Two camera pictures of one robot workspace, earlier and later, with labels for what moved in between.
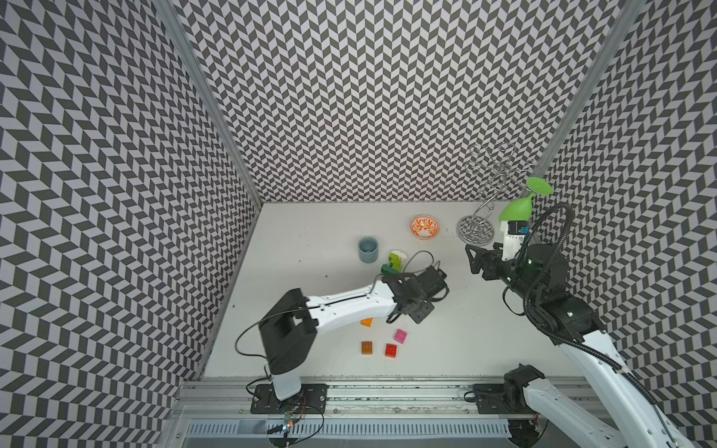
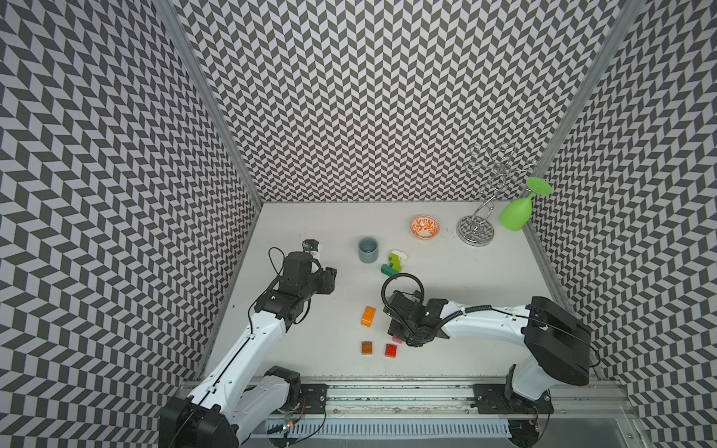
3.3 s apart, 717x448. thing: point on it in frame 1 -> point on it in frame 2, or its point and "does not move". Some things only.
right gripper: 493,259 -> 393,329
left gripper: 418,317 -> 328,282
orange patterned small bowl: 425,227 does not move
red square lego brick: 391,351 does not move
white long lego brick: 400,254 does not move
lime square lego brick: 396,261 does not move
